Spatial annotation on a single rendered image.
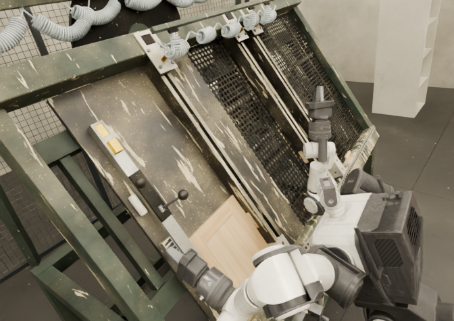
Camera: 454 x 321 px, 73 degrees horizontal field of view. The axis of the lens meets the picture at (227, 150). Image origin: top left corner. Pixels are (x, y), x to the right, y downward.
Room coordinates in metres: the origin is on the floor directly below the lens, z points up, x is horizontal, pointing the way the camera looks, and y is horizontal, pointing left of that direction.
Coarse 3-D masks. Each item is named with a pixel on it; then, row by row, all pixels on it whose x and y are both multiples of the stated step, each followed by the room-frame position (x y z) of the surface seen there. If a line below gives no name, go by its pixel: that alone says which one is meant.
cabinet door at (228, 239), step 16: (224, 208) 1.05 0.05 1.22; (240, 208) 1.09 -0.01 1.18; (208, 224) 0.96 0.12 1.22; (224, 224) 1.00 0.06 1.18; (240, 224) 1.03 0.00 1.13; (192, 240) 0.89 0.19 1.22; (208, 240) 0.92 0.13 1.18; (224, 240) 0.95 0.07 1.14; (240, 240) 0.98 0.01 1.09; (256, 240) 1.01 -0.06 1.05; (208, 256) 0.87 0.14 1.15; (224, 256) 0.90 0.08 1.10; (240, 256) 0.93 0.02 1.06; (224, 272) 0.85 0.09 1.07; (240, 272) 0.88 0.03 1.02
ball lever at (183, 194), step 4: (180, 192) 0.88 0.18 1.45; (184, 192) 0.88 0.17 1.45; (180, 196) 0.87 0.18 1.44; (184, 196) 0.87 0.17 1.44; (172, 200) 0.89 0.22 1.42; (176, 200) 0.89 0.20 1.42; (168, 204) 0.89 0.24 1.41; (160, 208) 0.89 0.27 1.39; (164, 208) 0.90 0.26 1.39; (160, 212) 0.89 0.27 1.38
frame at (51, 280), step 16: (368, 160) 2.12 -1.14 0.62; (96, 224) 1.66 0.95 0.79; (64, 256) 1.41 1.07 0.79; (160, 256) 1.89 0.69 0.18; (32, 272) 1.32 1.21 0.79; (48, 272) 1.30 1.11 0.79; (160, 272) 1.22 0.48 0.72; (48, 288) 1.21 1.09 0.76; (64, 288) 1.17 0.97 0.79; (80, 288) 1.15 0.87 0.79; (144, 288) 1.14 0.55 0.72; (64, 304) 1.13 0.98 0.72; (80, 304) 1.05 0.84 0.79; (96, 304) 1.03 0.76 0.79; (112, 304) 1.51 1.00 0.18; (64, 320) 1.29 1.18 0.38; (80, 320) 1.34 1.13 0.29; (96, 320) 0.94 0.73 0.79; (112, 320) 0.93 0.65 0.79; (208, 320) 0.82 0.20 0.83
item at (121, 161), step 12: (96, 132) 1.00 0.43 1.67; (108, 132) 1.03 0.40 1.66; (108, 156) 0.99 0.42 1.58; (120, 156) 0.98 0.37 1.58; (120, 168) 0.96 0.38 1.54; (132, 168) 0.97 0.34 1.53; (144, 204) 0.91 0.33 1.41; (156, 216) 0.88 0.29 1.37; (168, 228) 0.86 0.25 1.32; (180, 228) 0.88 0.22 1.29; (180, 240) 0.85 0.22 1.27; (180, 252) 0.83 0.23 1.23
